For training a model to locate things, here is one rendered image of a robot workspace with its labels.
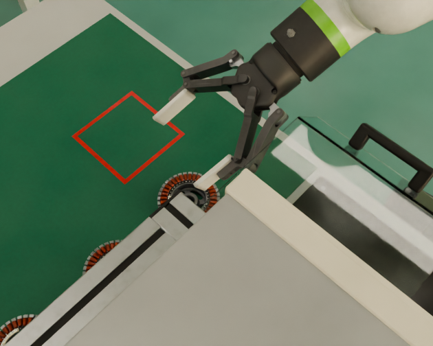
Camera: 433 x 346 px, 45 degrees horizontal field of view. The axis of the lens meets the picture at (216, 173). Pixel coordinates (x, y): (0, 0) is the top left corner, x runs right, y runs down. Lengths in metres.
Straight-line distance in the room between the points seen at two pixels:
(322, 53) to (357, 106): 1.38
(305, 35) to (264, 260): 0.46
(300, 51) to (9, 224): 0.60
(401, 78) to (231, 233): 1.96
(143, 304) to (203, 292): 0.04
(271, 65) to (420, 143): 1.39
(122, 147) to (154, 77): 0.19
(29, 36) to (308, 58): 0.74
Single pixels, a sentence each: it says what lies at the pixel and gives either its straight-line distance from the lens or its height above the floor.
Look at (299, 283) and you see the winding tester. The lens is 0.32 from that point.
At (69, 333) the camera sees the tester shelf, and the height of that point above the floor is 1.11.
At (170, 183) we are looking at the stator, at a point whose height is 0.79.
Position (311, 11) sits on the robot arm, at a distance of 0.75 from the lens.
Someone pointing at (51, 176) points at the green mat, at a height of 0.75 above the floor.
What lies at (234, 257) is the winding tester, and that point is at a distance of 0.32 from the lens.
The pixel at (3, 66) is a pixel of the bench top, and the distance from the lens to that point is 1.26.
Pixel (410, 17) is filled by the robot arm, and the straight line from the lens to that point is 0.63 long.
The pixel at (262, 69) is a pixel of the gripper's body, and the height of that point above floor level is 1.06.
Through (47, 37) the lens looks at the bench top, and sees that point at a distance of 1.29.
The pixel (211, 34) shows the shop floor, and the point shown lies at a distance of 2.29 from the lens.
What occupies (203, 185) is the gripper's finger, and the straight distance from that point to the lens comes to 0.77.
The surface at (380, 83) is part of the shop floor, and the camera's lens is 2.21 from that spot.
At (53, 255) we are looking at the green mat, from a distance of 0.98.
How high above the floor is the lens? 1.62
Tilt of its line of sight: 60 degrees down
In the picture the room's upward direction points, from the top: straight up
